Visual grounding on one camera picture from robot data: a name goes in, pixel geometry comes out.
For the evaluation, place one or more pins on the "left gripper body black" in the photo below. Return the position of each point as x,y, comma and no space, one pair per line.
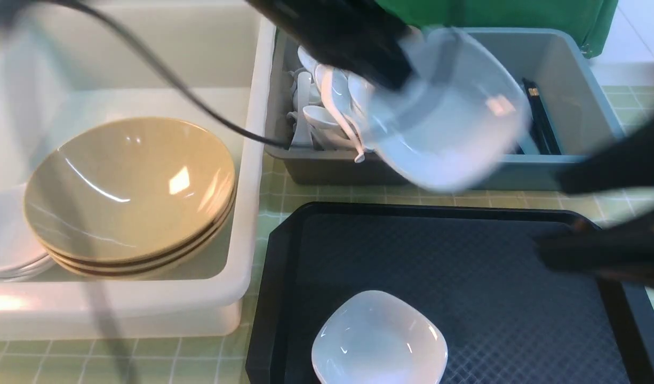
358,36

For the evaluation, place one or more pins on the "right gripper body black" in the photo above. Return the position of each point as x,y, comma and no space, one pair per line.
621,175

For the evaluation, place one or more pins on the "white square dish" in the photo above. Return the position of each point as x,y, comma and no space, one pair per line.
457,116
375,337

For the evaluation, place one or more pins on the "white square dish front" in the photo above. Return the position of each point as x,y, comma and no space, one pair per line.
375,337

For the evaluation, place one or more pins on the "beige noodle bowl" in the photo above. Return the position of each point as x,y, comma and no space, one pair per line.
130,189

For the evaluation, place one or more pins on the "beige bowl stack in tub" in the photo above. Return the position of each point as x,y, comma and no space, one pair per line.
151,266

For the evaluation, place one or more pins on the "white spoon in bin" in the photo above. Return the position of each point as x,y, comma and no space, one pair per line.
332,86

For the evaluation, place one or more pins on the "teal plastic chopstick bin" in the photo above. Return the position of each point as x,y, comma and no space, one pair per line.
582,119

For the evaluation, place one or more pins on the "grey plastic spoon bin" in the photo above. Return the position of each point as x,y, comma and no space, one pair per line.
313,167

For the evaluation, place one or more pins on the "black chopsticks pile in bin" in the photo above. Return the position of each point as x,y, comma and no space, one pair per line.
541,128

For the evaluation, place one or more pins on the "black serving tray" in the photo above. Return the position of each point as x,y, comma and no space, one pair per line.
473,272

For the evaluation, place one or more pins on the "white dish stack in tub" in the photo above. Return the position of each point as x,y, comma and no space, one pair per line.
21,255

